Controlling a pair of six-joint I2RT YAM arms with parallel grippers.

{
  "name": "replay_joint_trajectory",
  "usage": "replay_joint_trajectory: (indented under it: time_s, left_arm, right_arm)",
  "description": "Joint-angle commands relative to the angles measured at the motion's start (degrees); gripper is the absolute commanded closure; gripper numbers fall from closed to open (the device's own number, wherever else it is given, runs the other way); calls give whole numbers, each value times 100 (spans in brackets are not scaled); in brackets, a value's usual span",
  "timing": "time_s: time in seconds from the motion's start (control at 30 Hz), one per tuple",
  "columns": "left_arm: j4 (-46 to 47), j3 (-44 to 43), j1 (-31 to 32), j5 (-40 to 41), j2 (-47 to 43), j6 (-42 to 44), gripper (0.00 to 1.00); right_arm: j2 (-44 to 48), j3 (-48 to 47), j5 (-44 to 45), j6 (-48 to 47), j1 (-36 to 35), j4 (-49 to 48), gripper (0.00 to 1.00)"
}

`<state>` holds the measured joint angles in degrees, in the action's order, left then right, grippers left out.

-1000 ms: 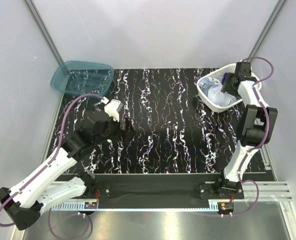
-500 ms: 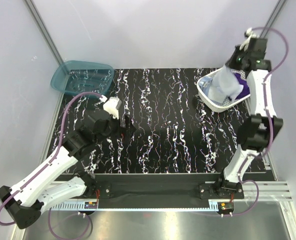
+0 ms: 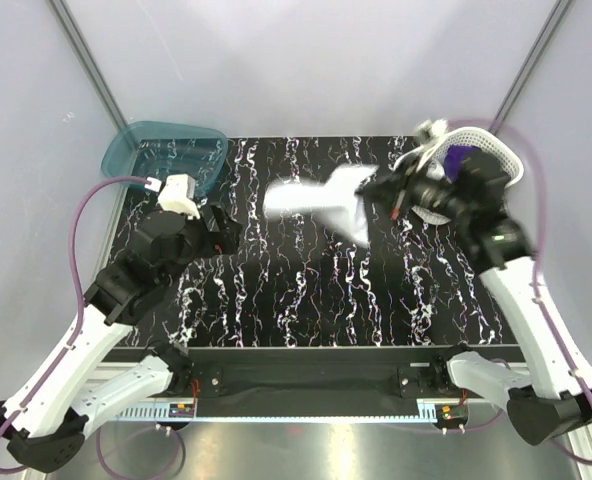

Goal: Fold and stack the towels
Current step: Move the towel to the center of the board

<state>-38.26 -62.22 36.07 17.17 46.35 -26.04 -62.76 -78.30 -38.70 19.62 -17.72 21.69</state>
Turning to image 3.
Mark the white plastic basket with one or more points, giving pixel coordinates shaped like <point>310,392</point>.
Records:
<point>491,150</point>

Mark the left small circuit board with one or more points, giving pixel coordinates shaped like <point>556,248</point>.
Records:
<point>181,410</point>

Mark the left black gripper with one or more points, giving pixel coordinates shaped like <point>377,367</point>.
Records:
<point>224,241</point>

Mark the right small circuit board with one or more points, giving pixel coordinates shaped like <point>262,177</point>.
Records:
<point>453,413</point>

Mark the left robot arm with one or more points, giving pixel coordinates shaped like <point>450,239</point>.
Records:
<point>49,419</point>

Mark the white slotted cable duct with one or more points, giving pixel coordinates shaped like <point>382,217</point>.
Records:
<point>283,411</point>

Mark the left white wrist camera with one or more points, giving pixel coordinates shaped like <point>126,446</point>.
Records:
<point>177,196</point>

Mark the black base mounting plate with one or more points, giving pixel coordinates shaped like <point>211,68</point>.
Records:
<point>341,376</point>

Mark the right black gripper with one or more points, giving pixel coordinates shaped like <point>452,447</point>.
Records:
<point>392,193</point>

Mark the right aluminium frame post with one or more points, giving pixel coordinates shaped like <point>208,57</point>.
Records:
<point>552,24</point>

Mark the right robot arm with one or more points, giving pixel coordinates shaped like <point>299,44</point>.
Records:
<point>554,395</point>

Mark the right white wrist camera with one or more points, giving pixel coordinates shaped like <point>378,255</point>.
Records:
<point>430,132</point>

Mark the aluminium frame post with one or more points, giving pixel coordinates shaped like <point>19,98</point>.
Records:
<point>75,37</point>
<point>552,24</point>

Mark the left aluminium frame post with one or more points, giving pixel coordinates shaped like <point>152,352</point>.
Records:
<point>75,37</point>

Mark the small circuit board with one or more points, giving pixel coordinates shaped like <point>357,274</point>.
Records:
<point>181,410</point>
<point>453,413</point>

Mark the white towel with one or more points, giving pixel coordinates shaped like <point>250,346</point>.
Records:
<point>335,203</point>

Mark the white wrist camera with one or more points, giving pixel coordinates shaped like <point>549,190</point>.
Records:
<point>177,196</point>
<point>430,132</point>

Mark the purple towel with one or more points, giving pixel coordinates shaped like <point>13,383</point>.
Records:
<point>454,157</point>

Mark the teal plastic basin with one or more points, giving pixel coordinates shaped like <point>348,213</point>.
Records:
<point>159,149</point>

